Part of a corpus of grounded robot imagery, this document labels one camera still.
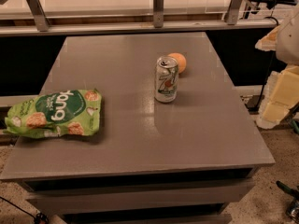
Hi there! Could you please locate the metal railing frame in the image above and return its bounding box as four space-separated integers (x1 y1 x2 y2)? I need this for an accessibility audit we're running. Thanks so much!
0 0 277 36

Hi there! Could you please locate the orange fruit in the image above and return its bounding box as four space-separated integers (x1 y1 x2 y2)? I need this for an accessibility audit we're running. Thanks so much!
169 53 187 74

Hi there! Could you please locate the green snack chip bag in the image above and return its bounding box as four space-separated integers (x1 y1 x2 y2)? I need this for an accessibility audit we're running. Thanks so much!
4 90 102 139

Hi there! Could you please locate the silver 7up soda can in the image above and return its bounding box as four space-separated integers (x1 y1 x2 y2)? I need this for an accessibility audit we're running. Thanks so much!
154 56 178 103

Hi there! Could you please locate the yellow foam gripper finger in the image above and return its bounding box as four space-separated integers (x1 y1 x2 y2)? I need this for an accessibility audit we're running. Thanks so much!
255 26 279 51
256 64 299 129

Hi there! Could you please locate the green handled tool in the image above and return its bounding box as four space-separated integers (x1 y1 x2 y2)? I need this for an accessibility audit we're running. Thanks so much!
276 181 299 200

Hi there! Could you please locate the black cable on floor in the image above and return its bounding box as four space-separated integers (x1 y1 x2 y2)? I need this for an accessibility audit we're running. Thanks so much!
0 195 50 224

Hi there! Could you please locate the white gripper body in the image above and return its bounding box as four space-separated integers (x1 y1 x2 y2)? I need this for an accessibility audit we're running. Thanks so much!
276 7 299 65

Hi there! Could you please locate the grey drawer cabinet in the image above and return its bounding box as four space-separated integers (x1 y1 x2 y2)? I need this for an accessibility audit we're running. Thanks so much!
1 33 274 224

